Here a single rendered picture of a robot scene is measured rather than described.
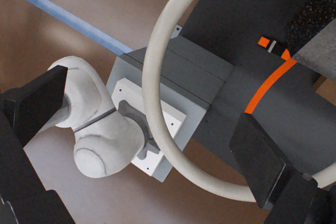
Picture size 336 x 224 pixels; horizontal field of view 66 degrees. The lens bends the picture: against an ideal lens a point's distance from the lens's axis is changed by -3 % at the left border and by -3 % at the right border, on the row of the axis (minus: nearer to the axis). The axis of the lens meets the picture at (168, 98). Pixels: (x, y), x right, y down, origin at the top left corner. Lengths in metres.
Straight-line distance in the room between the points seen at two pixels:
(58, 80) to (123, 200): 2.41
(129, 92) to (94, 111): 0.21
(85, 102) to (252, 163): 0.64
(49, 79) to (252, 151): 0.13
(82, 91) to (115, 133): 0.16
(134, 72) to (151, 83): 0.58
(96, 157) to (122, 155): 0.08
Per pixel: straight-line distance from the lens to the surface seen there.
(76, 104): 0.76
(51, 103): 0.18
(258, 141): 0.17
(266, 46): 1.66
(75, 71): 0.82
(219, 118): 1.82
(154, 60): 0.42
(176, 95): 0.97
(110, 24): 1.97
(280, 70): 1.69
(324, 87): 1.62
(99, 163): 0.80
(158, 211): 2.46
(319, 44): 1.00
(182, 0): 0.42
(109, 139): 0.81
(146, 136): 0.95
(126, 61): 1.02
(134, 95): 0.97
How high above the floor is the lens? 1.67
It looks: 62 degrees down
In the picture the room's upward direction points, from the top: 132 degrees counter-clockwise
